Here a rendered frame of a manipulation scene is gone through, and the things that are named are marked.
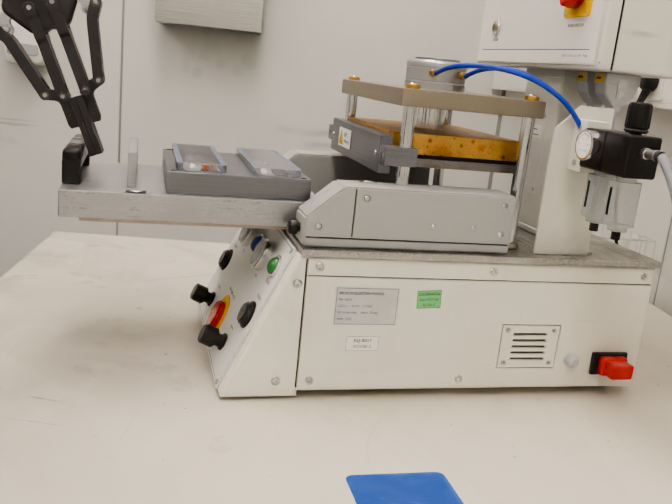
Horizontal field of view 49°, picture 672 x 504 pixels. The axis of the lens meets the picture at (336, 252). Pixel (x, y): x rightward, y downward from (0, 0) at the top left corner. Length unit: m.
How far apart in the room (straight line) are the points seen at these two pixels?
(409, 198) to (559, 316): 0.25
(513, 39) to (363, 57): 1.32
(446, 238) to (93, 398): 0.43
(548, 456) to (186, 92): 1.79
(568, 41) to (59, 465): 0.73
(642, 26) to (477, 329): 0.40
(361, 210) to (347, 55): 1.58
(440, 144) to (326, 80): 1.49
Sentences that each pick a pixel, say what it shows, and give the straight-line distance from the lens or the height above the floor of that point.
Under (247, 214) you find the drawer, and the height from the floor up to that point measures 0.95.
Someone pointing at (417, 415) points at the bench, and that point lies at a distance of 0.87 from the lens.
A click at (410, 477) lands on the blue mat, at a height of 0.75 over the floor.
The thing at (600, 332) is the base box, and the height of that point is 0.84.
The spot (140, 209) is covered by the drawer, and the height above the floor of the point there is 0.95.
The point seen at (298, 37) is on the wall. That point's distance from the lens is 2.36.
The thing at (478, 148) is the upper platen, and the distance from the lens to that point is 0.92.
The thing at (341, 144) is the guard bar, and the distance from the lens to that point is 1.03.
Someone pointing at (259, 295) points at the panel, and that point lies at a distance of 0.87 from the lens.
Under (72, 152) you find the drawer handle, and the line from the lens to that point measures 0.87.
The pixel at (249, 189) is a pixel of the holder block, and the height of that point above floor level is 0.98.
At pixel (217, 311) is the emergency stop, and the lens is 0.98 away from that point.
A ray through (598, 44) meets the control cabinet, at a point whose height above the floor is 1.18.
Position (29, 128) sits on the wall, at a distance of 2.46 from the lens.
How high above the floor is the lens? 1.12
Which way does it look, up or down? 14 degrees down
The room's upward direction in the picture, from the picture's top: 6 degrees clockwise
